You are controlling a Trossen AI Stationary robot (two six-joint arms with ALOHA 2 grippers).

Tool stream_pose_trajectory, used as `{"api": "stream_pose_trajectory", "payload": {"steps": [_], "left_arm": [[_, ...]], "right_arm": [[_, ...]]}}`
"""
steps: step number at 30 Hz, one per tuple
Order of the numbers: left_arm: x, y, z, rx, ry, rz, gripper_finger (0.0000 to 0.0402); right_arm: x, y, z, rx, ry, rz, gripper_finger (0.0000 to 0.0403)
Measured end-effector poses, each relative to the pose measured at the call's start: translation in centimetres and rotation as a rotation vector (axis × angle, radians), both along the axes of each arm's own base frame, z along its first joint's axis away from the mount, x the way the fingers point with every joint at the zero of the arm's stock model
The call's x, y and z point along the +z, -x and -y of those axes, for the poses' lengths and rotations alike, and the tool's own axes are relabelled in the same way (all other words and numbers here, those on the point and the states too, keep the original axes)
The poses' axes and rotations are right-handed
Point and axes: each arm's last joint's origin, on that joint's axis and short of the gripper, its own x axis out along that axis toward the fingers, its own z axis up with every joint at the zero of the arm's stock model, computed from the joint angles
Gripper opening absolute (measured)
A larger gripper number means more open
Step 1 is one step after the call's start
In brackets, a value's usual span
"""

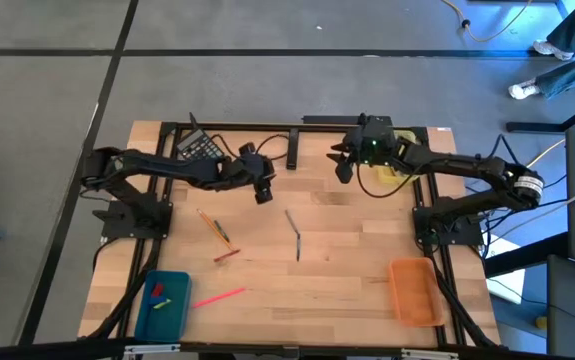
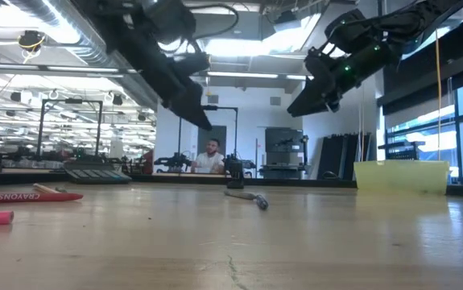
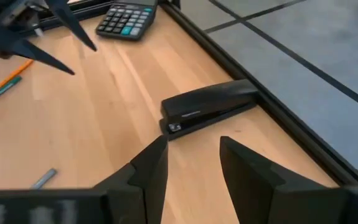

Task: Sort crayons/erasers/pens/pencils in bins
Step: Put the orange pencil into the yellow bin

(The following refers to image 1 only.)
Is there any blue-green plastic bin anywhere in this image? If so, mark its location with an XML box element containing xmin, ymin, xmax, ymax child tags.
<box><xmin>133</xmin><ymin>269</ymin><xmax>193</xmax><ymax>344</ymax></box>

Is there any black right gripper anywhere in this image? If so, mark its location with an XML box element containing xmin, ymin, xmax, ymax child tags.
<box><xmin>325</xmin><ymin>122</ymin><xmax>401</xmax><ymax>186</ymax></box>

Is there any black left wrist camera cable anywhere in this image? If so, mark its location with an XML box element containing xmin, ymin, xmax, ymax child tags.
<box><xmin>210</xmin><ymin>132</ymin><xmax>289</xmax><ymax>164</ymax></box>

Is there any orange pencil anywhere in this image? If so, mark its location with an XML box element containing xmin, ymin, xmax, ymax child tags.
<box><xmin>195</xmin><ymin>207</ymin><xmax>241</xmax><ymax>253</ymax></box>

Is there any grey pen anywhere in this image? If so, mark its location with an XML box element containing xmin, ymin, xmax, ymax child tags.
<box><xmin>284</xmin><ymin>208</ymin><xmax>302</xmax><ymax>237</ymax></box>

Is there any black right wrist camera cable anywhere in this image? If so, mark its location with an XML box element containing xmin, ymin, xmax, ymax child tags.
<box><xmin>355</xmin><ymin>160</ymin><xmax>423</xmax><ymax>200</ymax></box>

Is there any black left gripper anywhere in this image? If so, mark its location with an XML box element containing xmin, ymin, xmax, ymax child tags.
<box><xmin>224</xmin><ymin>154</ymin><xmax>277</xmax><ymax>205</ymax></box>

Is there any yellow floor cable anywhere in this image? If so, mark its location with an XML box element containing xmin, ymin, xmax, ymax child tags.
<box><xmin>440</xmin><ymin>0</ymin><xmax>534</xmax><ymax>44</ymax></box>

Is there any red crayon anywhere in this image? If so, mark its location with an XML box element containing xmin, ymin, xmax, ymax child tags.
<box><xmin>212</xmin><ymin>247</ymin><xmax>242</xmax><ymax>264</ymax></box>

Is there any silver gantry bracket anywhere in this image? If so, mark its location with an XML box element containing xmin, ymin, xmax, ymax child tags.
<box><xmin>400</xmin><ymin>348</ymin><xmax>460</xmax><ymax>360</ymax></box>
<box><xmin>123</xmin><ymin>343</ymin><xmax>182</xmax><ymax>357</ymax></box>

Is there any short green pencil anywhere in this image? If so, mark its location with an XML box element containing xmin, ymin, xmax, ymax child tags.
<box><xmin>213</xmin><ymin>219</ymin><xmax>231</xmax><ymax>244</ymax></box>

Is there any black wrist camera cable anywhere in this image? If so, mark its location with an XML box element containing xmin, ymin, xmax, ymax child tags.
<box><xmin>210</xmin><ymin>132</ymin><xmax>289</xmax><ymax>164</ymax></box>
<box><xmin>355</xmin><ymin>160</ymin><xmax>423</xmax><ymax>200</ymax></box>

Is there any black frame stub bar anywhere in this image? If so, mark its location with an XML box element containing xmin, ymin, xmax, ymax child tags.
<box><xmin>285</xmin><ymin>127</ymin><xmax>300</xmax><ymax>171</ymax></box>

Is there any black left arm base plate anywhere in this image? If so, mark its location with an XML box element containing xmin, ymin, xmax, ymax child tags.
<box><xmin>91</xmin><ymin>197</ymin><xmax>173</xmax><ymax>240</ymax></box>

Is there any black desk calculator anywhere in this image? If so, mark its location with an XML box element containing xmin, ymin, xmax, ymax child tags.
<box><xmin>175</xmin><ymin>127</ymin><xmax>226</xmax><ymax>162</ymax></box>

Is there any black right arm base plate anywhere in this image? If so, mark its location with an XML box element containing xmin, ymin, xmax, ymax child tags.
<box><xmin>413</xmin><ymin>206</ymin><xmax>485</xmax><ymax>247</ymax></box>

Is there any black cable conduit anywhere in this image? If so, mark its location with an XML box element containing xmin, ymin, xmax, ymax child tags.
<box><xmin>82</xmin><ymin>237</ymin><xmax>163</xmax><ymax>342</ymax></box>
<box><xmin>429</xmin><ymin>247</ymin><xmax>499</xmax><ymax>350</ymax></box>

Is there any yellow plastic bin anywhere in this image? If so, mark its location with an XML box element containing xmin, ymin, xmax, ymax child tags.
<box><xmin>375</xmin><ymin>128</ymin><xmax>421</xmax><ymax>185</ymax></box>

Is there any black gantry frame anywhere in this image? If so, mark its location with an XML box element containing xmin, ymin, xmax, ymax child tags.
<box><xmin>0</xmin><ymin>337</ymin><xmax>575</xmax><ymax>360</ymax></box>

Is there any white paper sheet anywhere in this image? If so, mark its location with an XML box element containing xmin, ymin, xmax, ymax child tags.
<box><xmin>485</xmin><ymin>233</ymin><xmax>527</xmax><ymax>305</ymax></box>

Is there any person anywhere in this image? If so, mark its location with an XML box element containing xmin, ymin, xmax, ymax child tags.
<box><xmin>508</xmin><ymin>0</ymin><xmax>575</xmax><ymax>100</ymax></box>

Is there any pink pen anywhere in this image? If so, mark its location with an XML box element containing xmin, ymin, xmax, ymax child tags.
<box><xmin>191</xmin><ymin>286</ymin><xmax>247</xmax><ymax>310</ymax></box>

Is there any orange plastic bin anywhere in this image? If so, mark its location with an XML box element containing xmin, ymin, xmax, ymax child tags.
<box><xmin>388</xmin><ymin>257</ymin><xmax>446</xmax><ymax>329</ymax></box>

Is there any black desk leg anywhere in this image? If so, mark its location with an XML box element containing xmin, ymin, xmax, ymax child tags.
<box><xmin>483</xmin><ymin>231</ymin><xmax>568</xmax><ymax>279</ymax></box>
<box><xmin>505</xmin><ymin>92</ymin><xmax>575</xmax><ymax>135</ymax></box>

